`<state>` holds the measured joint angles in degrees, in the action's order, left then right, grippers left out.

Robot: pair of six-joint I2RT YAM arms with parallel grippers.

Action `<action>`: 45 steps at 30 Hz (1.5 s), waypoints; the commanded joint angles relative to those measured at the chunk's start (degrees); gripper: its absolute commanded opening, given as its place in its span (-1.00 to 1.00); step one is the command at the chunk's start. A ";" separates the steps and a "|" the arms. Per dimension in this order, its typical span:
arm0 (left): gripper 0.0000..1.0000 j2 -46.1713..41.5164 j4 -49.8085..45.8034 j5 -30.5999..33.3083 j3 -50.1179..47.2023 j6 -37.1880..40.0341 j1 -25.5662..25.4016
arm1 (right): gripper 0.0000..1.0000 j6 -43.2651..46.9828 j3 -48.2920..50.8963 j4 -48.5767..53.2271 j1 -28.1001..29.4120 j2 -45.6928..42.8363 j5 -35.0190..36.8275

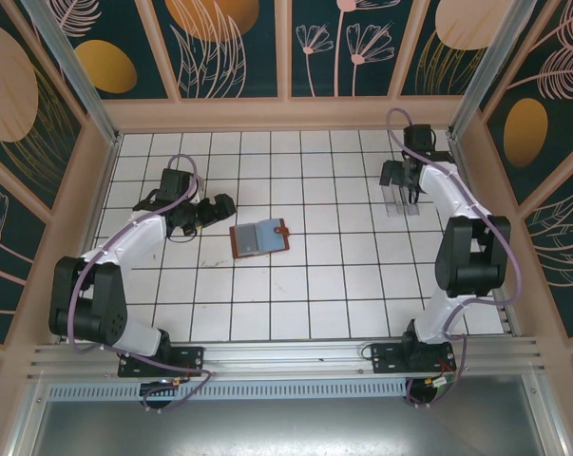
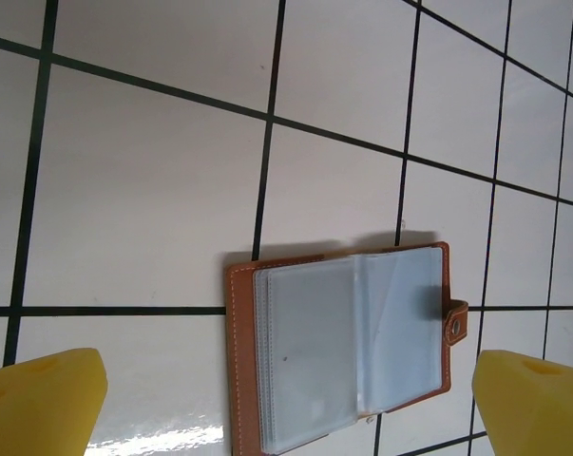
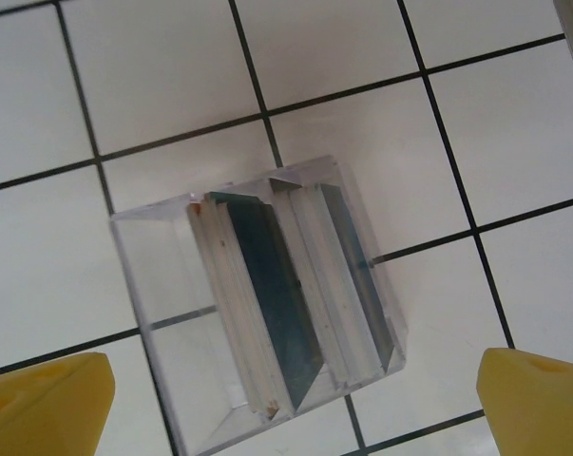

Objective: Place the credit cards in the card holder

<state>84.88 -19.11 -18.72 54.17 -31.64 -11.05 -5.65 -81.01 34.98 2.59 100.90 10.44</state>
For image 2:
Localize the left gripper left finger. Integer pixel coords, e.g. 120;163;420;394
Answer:
0;347;109;456

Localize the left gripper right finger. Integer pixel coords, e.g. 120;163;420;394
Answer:
471;349;573;456

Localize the brown leather card holder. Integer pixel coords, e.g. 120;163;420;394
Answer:
225;240;470;456

